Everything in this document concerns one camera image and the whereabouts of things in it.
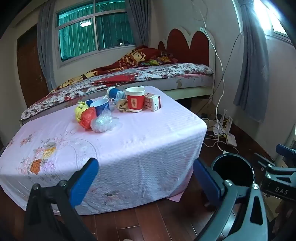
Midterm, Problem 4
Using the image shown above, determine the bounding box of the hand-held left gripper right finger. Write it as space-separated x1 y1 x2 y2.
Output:
193 159 274 241

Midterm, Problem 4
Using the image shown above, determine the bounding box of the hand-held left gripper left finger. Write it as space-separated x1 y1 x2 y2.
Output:
23 158 100 241

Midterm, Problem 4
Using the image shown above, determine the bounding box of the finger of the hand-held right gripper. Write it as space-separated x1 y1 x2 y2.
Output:
254 152 296 180
276 144 296 160

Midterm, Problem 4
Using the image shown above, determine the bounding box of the black trash bin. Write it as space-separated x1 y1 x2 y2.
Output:
209 153 255 193

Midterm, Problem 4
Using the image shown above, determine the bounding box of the clear plastic bag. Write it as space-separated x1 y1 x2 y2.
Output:
90 110 123 133

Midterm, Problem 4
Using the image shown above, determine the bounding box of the red plastic bag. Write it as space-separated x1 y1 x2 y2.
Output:
79 108 97 129

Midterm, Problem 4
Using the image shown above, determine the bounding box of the yellow plastic bag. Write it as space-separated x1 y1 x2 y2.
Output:
75 101 89 123

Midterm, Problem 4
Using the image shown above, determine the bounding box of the blue paper cup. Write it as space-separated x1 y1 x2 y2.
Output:
90 98 110 117
106 87 123 101

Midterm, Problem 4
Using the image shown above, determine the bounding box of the printed paper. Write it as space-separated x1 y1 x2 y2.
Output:
116 100 130 113

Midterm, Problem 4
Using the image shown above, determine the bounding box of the light blue face mask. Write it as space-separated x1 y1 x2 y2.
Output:
111 91 127 105

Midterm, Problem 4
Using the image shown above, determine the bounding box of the red paper cup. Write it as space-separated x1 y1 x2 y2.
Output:
125 86 146 113

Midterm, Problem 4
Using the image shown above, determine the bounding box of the white red small box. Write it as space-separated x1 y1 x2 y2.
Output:
144 93 161 112

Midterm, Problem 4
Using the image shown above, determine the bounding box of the white flat box device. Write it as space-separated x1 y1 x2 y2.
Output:
225 134 238 147

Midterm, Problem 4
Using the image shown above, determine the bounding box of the white router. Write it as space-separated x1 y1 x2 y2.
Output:
213 111 233 138

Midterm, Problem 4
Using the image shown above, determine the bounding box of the grey curtain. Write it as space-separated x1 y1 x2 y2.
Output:
37 0 57 93
125 0 151 47
233 0 278 123

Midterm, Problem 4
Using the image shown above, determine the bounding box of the floral bedsheet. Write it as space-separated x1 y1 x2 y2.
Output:
20 62 214 121

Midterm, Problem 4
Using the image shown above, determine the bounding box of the brown wooden door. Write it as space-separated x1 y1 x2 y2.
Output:
16 23 50 108

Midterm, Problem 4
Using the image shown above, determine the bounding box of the bright window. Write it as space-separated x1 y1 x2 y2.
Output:
231 0 294 42

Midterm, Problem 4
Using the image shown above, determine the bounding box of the red patterned blanket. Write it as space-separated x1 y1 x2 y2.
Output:
57 45 178 91

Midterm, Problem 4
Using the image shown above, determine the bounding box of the green glass window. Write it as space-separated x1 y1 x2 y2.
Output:
55 0 137 67

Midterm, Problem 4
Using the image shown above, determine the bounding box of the white cable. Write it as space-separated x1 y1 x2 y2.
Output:
198 0 238 153

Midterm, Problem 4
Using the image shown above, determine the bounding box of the black cable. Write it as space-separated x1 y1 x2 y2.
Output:
203 32 243 109

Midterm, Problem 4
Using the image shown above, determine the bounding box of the white bed frame red headboard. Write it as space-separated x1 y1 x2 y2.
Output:
20 28 216 127

